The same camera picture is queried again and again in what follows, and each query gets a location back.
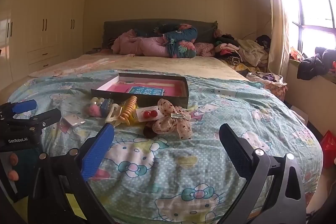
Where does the heap of purple white clothes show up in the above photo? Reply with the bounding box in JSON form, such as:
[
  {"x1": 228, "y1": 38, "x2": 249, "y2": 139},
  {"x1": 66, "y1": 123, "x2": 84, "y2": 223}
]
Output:
[{"x1": 246, "y1": 71, "x2": 288, "y2": 102}]

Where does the beige bed sheet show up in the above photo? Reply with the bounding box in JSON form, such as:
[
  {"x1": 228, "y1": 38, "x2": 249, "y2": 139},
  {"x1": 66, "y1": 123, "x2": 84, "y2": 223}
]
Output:
[{"x1": 28, "y1": 52, "x2": 250, "y2": 81}]

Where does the person's left hand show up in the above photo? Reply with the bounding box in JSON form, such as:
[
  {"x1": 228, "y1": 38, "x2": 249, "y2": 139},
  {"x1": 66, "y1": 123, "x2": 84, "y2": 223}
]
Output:
[{"x1": 8, "y1": 153, "x2": 20, "y2": 181}]

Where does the red earrings card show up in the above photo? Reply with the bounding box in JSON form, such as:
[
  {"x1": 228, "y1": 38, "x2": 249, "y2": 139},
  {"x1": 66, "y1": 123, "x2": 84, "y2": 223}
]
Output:
[{"x1": 136, "y1": 106, "x2": 162, "y2": 123}]

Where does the dark jacket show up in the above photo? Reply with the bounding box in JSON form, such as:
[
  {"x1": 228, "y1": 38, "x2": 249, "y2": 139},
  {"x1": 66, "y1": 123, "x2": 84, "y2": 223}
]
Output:
[{"x1": 297, "y1": 47, "x2": 336, "y2": 81}]

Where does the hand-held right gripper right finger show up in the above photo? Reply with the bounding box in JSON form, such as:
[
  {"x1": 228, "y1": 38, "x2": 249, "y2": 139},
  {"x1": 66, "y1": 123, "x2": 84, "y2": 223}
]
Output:
[{"x1": 219, "y1": 123, "x2": 306, "y2": 224}]

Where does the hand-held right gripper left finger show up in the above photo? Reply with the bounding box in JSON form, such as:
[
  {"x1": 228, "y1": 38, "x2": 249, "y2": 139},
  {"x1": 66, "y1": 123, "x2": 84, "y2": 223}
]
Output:
[{"x1": 28, "y1": 123, "x2": 116, "y2": 224}]

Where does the pink knit garment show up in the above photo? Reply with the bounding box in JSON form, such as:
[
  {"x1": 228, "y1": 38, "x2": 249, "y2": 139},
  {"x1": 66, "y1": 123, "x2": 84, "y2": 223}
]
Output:
[{"x1": 194, "y1": 42, "x2": 217, "y2": 58}]

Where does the window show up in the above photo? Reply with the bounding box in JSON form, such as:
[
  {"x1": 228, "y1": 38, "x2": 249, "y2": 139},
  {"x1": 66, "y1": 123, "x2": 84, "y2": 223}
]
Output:
[{"x1": 276, "y1": 0, "x2": 336, "y2": 56}]

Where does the cream built-in wardrobe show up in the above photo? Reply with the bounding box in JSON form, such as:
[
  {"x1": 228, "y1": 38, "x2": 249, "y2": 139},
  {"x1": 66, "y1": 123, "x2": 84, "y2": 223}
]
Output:
[{"x1": 0, "y1": 0, "x2": 90, "y2": 88}]

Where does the brown hair tie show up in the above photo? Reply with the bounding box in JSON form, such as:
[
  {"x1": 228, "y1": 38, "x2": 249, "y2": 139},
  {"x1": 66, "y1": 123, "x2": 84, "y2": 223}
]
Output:
[{"x1": 143, "y1": 126, "x2": 158, "y2": 139}]

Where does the orange spiral hair tie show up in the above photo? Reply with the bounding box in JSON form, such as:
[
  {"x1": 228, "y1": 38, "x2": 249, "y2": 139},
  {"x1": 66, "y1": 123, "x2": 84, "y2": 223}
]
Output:
[{"x1": 119, "y1": 96, "x2": 138, "y2": 125}]

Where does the polka dot bow hair clip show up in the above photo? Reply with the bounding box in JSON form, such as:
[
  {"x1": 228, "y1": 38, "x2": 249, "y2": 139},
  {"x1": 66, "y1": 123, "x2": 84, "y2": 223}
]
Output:
[{"x1": 153, "y1": 98, "x2": 195, "y2": 139}]

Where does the small stud earring card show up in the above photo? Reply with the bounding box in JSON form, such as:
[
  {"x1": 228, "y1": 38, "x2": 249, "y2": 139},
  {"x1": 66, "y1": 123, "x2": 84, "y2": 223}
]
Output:
[{"x1": 62, "y1": 114, "x2": 86, "y2": 128}]

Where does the blue printed card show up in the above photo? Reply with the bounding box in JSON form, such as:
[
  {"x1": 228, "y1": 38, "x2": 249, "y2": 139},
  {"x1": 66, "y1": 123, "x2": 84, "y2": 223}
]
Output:
[{"x1": 128, "y1": 86, "x2": 165, "y2": 96}]

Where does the pile of mixed clothes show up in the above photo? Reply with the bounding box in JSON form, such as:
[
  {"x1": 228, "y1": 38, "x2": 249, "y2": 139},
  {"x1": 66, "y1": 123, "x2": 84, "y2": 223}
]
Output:
[{"x1": 214, "y1": 34, "x2": 271, "y2": 67}]

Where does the cream curtain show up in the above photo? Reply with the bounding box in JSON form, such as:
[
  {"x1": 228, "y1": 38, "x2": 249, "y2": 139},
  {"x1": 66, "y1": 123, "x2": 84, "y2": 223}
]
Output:
[{"x1": 262, "y1": 0, "x2": 290, "y2": 78}]

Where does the dark floral quilt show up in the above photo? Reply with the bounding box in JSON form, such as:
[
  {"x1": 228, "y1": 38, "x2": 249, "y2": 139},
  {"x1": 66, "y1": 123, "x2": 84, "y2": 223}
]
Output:
[{"x1": 155, "y1": 24, "x2": 198, "y2": 59}]

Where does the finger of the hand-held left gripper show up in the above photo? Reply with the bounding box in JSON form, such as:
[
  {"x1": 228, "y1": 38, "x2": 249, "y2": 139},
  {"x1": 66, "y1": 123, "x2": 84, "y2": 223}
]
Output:
[
  {"x1": 28, "y1": 109, "x2": 62, "y2": 130},
  {"x1": 10, "y1": 99, "x2": 37, "y2": 115}
]

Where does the blue hair clip pack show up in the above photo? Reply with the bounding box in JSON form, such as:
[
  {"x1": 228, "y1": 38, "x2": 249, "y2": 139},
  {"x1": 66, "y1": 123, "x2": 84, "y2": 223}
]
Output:
[{"x1": 101, "y1": 98, "x2": 114, "y2": 112}]

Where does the cartoon cat print blanket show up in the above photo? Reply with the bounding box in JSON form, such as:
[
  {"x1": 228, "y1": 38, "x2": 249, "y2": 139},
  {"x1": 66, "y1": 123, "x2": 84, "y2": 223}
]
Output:
[{"x1": 7, "y1": 69, "x2": 324, "y2": 224}]

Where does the red bag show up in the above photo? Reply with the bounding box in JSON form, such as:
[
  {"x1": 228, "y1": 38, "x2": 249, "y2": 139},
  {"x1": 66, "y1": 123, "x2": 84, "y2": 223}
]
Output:
[{"x1": 320, "y1": 130, "x2": 336, "y2": 169}]

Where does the pink pom-pom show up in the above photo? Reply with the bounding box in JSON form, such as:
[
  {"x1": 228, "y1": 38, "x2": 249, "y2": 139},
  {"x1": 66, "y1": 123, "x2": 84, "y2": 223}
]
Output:
[{"x1": 84, "y1": 105, "x2": 102, "y2": 117}]

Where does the pink duvet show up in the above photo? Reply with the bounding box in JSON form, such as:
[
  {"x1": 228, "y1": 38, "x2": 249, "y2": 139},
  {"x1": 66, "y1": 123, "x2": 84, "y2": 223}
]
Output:
[{"x1": 112, "y1": 29, "x2": 171, "y2": 57}]

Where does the dark cardboard box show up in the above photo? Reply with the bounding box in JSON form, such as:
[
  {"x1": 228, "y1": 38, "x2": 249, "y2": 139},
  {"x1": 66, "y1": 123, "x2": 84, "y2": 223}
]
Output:
[{"x1": 91, "y1": 72, "x2": 189, "y2": 108}]

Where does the white hair claw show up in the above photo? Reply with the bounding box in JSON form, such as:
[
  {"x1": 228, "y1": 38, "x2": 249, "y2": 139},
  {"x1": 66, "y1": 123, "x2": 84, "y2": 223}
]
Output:
[{"x1": 105, "y1": 105, "x2": 123, "y2": 125}]

